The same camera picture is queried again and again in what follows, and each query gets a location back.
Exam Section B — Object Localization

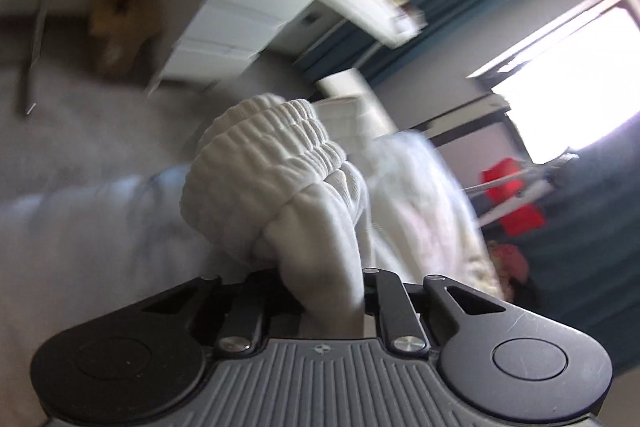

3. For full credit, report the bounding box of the cream white striped garment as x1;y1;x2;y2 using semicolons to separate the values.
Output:
180;93;502;338

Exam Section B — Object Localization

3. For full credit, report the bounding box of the pile of mixed clothes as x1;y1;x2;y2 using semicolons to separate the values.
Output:
487;241;540;311

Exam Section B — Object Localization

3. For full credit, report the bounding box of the red garment on hanger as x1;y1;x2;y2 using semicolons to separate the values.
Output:
480;157;546;237

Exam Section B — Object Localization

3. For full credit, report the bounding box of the teal curtain right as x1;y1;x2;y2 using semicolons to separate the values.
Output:
484;140;639;374

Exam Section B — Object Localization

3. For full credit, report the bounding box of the pastel multicolour bed sheet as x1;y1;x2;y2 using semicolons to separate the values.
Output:
1;18;310;426

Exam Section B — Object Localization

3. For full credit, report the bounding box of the white desk with drawers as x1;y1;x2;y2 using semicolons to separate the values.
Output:
148;0;419;91

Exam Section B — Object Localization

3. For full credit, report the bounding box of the brown cardboard box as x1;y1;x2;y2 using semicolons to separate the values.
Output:
88;0;163;78

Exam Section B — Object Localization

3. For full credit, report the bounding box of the garment steamer pole with hose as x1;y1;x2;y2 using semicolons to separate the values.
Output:
463;150;579;228

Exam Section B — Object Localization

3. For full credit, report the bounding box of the dark wooden chair frame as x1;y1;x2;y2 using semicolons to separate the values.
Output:
413;93;511;146

